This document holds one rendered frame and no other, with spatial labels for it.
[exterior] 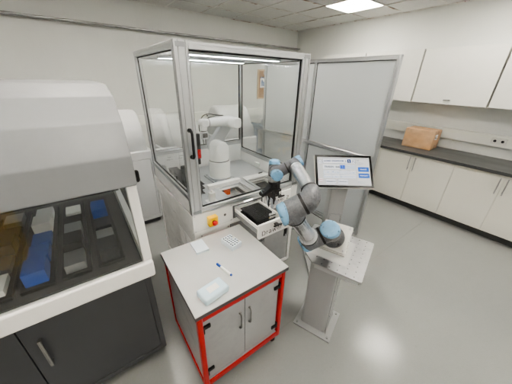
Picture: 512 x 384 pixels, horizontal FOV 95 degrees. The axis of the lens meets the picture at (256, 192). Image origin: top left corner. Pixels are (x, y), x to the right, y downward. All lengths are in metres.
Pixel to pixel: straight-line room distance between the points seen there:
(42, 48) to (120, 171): 3.53
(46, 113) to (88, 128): 0.14
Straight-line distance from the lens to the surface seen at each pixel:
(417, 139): 4.44
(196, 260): 1.61
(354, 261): 1.72
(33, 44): 4.59
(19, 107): 1.26
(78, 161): 1.17
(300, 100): 1.99
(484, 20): 4.80
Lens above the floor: 1.82
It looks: 26 degrees down
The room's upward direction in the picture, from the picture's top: 1 degrees clockwise
